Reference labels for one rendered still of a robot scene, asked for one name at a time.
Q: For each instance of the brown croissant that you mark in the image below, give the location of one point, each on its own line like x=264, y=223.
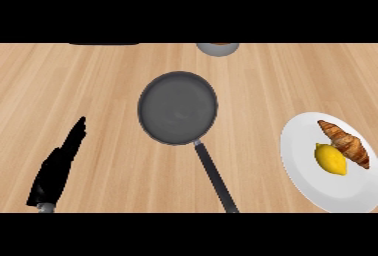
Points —
x=347, y=141

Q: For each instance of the white plate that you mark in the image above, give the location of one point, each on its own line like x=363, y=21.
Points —
x=314, y=186

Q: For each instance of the yellow lemon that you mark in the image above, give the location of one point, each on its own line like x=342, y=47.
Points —
x=330, y=160

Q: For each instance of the black flat object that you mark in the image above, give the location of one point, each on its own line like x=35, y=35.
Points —
x=103, y=43

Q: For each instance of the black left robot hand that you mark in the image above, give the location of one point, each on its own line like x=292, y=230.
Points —
x=54, y=170

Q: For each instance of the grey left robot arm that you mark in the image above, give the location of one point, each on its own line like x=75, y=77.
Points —
x=45, y=208

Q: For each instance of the dark grey frying pan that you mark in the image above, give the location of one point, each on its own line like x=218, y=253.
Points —
x=177, y=108

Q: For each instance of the grey bowl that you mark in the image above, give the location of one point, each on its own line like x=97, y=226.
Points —
x=217, y=49

